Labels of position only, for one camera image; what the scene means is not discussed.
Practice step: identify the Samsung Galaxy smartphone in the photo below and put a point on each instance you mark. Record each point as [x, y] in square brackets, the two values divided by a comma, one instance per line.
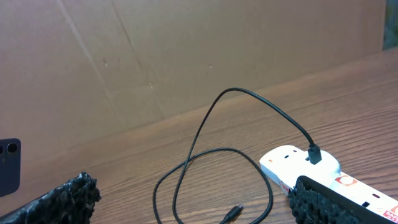
[10, 166]

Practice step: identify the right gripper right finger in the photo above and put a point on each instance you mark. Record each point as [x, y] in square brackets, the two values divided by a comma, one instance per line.
[313, 203]

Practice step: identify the white power strip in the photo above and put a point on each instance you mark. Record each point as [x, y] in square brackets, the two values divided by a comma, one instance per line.
[278, 165]

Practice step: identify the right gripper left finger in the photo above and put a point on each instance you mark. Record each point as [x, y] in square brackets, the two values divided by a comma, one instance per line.
[70, 203]

